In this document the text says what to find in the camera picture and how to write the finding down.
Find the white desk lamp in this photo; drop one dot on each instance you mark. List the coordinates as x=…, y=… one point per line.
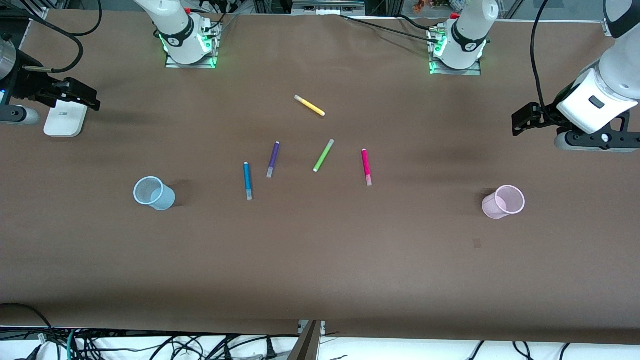
x=62, y=122

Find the green marker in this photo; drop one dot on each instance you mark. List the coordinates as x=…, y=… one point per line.
x=323, y=156

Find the orange background object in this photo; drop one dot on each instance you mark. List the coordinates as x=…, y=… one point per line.
x=424, y=5

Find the pink marker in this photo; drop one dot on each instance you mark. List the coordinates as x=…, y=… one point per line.
x=366, y=165

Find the purple marker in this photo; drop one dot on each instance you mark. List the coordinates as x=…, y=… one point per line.
x=273, y=157

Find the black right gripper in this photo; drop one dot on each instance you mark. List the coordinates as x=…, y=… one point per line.
x=30, y=86

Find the pink mesh cup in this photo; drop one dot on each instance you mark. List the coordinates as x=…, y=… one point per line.
x=500, y=205

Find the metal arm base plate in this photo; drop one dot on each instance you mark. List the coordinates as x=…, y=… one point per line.
x=210, y=55
x=435, y=67

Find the yellow marker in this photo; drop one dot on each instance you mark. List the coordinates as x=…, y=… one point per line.
x=310, y=105

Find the blue marker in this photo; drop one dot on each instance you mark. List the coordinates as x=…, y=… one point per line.
x=247, y=180

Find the dark table leg bracket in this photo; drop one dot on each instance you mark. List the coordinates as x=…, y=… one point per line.
x=306, y=345

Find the aluminium frame rail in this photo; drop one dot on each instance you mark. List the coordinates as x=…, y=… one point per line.
x=327, y=6

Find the blue mesh cup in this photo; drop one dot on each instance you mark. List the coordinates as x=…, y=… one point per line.
x=160, y=197

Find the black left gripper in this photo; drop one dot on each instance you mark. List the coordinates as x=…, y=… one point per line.
x=554, y=111

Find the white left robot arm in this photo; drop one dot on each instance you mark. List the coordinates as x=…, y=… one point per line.
x=470, y=30

